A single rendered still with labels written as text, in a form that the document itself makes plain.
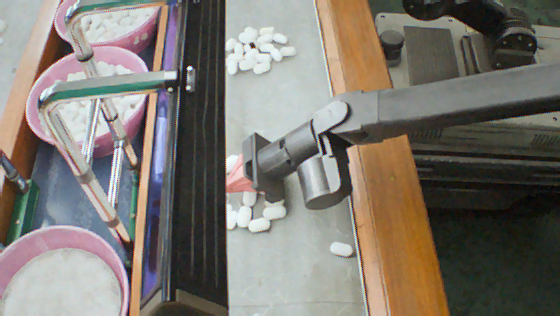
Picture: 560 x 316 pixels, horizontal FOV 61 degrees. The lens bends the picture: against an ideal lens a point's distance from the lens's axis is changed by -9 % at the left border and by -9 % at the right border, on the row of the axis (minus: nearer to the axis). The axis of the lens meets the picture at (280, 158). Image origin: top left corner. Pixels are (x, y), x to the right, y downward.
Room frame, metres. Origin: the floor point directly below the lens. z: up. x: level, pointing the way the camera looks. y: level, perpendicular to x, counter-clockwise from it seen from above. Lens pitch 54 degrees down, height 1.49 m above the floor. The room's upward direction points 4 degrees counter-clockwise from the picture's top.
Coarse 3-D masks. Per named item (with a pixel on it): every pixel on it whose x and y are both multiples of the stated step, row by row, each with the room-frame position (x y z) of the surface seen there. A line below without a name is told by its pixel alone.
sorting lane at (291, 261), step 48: (240, 0) 1.00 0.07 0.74; (288, 0) 0.99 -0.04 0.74; (240, 96) 0.69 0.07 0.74; (288, 96) 0.68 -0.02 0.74; (240, 144) 0.58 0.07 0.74; (240, 192) 0.47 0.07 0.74; (288, 192) 0.47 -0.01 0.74; (240, 240) 0.38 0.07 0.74; (288, 240) 0.38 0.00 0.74; (336, 240) 0.37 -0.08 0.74; (240, 288) 0.30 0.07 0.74; (288, 288) 0.29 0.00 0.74; (336, 288) 0.29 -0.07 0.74
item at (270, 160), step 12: (252, 144) 0.50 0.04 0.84; (264, 144) 0.51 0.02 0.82; (276, 144) 0.47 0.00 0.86; (252, 156) 0.47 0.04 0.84; (264, 156) 0.47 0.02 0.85; (276, 156) 0.46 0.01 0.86; (288, 156) 0.45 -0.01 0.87; (252, 168) 0.46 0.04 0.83; (264, 168) 0.45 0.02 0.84; (276, 168) 0.45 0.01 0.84; (288, 168) 0.44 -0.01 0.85; (264, 180) 0.44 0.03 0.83; (276, 180) 0.44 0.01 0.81; (276, 192) 0.43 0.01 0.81
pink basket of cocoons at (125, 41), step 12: (72, 0) 1.06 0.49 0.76; (60, 12) 1.00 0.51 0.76; (156, 12) 0.95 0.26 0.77; (60, 24) 0.97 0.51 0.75; (144, 24) 0.91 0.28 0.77; (156, 24) 0.99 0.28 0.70; (60, 36) 0.91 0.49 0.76; (120, 36) 0.88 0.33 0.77; (132, 36) 0.90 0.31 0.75; (132, 48) 0.91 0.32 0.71
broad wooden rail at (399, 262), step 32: (320, 0) 0.97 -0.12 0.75; (352, 0) 0.95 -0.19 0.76; (320, 32) 0.87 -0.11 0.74; (352, 32) 0.83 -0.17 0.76; (352, 64) 0.74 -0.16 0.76; (384, 64) 0.73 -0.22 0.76; (352, 160) 0.51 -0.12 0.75; (384, 160) 0.50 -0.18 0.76; (352, 192) 0.45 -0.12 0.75; (384, 192) 0.44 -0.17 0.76; (416, 192) 0.43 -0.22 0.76; (384, 224) 0.38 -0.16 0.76; (416, 224) 0.37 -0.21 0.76; (384, 256) 0.32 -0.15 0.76; (416, 256) 0.32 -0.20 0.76; (384, 288) 0.27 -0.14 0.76; (416, 288) 0.27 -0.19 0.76
